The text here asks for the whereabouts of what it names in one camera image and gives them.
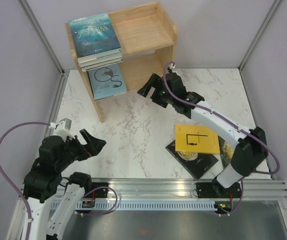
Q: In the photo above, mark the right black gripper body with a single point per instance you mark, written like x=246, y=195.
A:
x=160, y=96

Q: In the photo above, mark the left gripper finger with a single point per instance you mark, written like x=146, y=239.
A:
x=95, y=146
x=86, y=136

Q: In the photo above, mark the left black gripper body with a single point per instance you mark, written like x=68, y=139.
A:
x=74, y=149

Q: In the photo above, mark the light blue book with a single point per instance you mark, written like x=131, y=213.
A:
x=106, y=81

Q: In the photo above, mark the yellow book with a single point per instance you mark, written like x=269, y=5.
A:
x=196, y=139

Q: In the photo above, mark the Robinson Crusoe purple book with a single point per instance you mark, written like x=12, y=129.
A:
x=100, y=65

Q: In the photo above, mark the grey white book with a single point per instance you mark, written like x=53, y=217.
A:
x=99, y=61

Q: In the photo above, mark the teal sea cover book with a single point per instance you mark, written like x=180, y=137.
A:
x=94, y=37

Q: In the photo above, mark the black Moon and Sixpence book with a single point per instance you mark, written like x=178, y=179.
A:
x=196, y=164

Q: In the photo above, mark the Wuthering Heights dark blue book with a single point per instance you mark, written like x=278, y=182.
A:
x=109, y=96

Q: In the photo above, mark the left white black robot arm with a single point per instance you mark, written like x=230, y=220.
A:
x=56, y=153

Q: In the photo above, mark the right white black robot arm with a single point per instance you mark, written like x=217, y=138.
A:
x=250, y=145

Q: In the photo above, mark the wooden two-tier shelf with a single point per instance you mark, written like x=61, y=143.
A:
x=148, y=40

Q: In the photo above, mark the green gold fantasy book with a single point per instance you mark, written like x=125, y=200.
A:
x=226, y=152

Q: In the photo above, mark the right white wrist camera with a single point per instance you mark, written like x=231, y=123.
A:
x=171, y=68

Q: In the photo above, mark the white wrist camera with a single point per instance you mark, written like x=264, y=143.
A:
x=171, y=68
x=62, y=129

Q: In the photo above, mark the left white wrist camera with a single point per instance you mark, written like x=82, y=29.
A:
x=62, y=129

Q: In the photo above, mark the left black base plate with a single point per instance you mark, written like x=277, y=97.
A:
x=97, y=190

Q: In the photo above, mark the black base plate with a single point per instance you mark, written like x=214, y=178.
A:
x=97, y=190
x=210, y=190

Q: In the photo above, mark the white slotted cable duct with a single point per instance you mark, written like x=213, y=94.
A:
x=154, y=205

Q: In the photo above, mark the left aluminium frame post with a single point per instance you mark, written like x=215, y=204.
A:
x=41, y=35

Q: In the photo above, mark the aluminium frame post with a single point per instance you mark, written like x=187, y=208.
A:
x=260, y=32
x=41, y=35

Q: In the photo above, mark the aluminium mounting rail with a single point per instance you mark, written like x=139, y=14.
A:
x=182, y=189

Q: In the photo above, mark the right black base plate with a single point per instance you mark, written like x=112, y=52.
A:
x=210, y=190

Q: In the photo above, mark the right aluminium frame post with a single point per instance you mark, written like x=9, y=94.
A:
x=260, y=32

